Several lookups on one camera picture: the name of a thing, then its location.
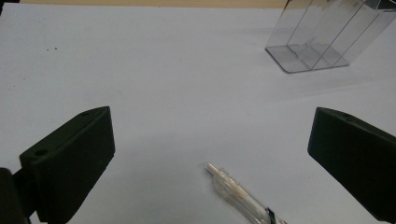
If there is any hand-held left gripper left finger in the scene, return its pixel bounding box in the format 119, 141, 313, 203
12, 105, 116, 224

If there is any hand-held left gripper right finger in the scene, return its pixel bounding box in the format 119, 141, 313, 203
307, 106, 396, 224

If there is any clear plastic pen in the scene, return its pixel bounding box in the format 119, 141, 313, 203
205, 162, 289, 224

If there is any clear acrylic organizer box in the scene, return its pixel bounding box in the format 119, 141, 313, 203
264, 0, 396, 75

